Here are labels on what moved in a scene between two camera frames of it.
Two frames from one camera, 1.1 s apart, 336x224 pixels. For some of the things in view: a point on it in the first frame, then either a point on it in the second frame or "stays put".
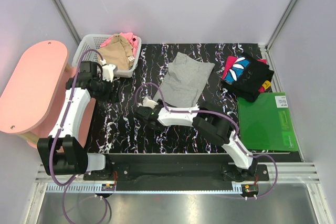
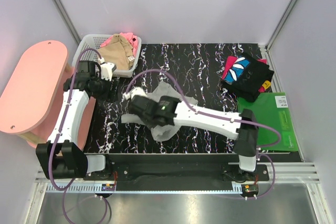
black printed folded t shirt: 247,76 stays put
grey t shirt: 184,81 -> 161,134
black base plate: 177,172 stays put
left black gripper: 113,96 stays put
